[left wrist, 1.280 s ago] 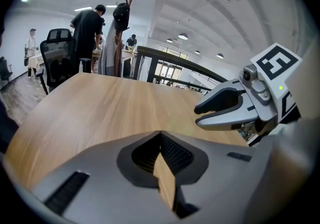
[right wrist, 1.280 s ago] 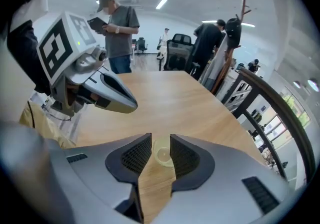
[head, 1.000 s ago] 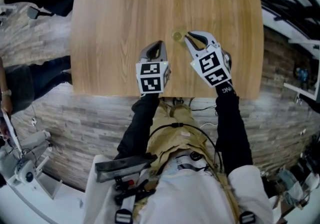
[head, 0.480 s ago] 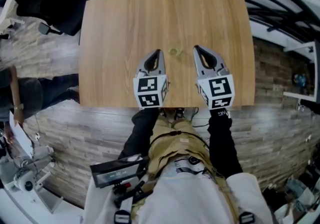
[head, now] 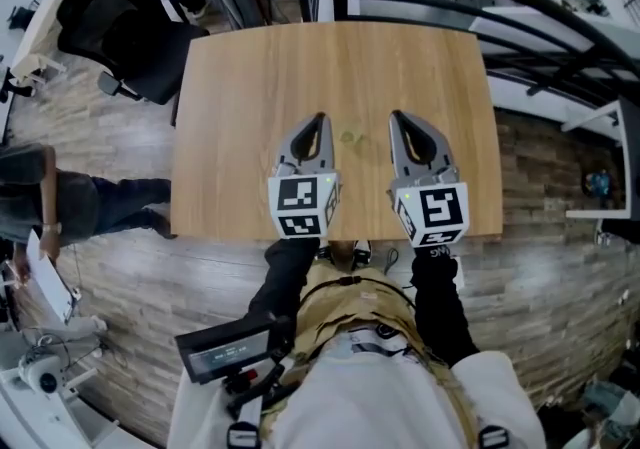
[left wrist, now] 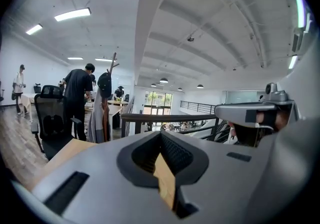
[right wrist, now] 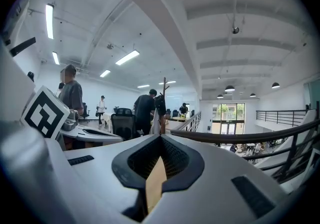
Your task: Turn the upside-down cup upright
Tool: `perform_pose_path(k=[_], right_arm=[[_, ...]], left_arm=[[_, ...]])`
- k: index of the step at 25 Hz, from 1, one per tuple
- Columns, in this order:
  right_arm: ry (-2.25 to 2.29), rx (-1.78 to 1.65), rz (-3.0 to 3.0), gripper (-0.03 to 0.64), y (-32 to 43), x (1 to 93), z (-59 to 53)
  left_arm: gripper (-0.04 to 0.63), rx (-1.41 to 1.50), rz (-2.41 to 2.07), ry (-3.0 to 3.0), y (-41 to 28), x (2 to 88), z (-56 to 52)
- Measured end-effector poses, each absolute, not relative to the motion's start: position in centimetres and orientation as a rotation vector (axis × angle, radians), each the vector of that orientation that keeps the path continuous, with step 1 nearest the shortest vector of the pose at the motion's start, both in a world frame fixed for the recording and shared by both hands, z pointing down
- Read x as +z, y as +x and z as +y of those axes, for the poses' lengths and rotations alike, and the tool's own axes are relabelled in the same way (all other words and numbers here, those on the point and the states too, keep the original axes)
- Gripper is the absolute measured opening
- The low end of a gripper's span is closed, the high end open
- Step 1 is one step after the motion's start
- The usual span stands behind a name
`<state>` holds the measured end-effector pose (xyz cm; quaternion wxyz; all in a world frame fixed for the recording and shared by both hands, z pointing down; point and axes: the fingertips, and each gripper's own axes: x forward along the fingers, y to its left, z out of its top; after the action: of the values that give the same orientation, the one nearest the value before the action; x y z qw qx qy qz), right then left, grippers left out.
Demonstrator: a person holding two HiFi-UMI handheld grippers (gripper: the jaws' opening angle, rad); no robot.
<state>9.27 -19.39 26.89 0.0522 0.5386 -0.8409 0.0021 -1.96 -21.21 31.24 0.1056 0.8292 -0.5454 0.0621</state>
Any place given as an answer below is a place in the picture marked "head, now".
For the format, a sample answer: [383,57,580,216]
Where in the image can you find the person's left forearm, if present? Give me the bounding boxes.
[247,236,322,329]

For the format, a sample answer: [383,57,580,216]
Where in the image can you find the white clipboard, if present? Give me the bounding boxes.
[25,229,82,324]

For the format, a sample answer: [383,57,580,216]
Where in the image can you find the white side desk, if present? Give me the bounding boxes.
[559,95,640,221]

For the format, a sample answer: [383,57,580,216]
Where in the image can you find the person's right forearm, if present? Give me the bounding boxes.
[410,243,482,369]

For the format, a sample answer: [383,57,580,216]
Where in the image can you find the small beige block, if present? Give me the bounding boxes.
[337,122,372,148]

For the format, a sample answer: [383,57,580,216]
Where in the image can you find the person's khaki trousers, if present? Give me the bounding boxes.
[292,256,436,363]

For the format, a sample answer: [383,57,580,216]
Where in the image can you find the grey strap buckle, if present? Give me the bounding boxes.
[226,420,262,449]
[477,424,512,449]

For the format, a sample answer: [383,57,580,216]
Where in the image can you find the small blue green object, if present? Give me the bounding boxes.
[581,168,615,198]

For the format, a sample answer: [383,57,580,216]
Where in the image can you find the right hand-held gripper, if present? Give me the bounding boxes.
[387,110,472,249]

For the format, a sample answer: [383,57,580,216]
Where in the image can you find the black office chair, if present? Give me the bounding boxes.
[56,0,211,106]

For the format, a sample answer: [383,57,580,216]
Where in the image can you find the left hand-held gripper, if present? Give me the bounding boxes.
[267,112,345,241]

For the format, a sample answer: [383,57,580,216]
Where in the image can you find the black monitor screen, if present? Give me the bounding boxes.
[174,314,294,386]

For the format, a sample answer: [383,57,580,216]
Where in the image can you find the person's white shirt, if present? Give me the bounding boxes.
[167,331,547,449]

